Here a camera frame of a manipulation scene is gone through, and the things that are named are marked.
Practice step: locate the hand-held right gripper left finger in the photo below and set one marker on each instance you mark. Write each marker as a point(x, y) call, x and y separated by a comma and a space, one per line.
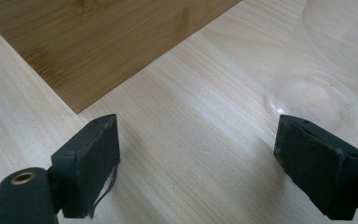
point(87, 168)

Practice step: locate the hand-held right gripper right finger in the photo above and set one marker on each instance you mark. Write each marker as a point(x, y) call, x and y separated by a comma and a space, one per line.
point(317, 168)

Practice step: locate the clear glass cup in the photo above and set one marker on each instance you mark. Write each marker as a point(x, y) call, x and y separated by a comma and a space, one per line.
point(323, 46)

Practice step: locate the bamboo board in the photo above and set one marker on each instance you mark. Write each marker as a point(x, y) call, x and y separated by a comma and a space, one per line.
point(90, 46)

